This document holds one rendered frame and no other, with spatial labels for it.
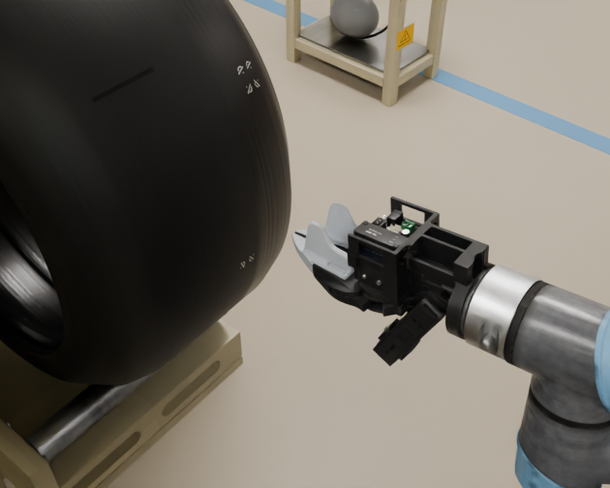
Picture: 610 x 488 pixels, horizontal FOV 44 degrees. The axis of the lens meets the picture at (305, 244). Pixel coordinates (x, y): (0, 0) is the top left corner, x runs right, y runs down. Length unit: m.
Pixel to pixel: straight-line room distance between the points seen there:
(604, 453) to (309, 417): 1.50
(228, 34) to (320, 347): 1.57
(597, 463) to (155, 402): 0.63
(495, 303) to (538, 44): 3.30
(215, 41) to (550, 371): 0.45
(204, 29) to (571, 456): 0.52
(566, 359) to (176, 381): 0.65
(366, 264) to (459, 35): 3.24
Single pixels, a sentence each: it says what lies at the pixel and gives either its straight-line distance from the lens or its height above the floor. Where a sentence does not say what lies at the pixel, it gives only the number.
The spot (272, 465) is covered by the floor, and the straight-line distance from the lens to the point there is 2.05.
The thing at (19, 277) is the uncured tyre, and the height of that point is 0.93.
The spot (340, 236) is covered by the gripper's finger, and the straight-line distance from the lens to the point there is 0.77.
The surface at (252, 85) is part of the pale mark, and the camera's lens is 0.82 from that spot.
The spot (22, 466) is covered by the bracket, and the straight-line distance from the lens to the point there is 1.00.
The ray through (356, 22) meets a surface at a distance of 3.37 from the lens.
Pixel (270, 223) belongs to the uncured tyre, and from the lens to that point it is 0.87.
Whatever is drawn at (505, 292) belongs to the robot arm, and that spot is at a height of 1.30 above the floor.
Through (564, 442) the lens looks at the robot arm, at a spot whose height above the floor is 1.21.
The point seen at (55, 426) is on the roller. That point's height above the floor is 0.92.
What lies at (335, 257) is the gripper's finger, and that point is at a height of 1.25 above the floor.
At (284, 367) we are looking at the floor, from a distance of 2.23.
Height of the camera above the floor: 1.75
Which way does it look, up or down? 43 degrees down
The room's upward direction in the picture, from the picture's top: straight up
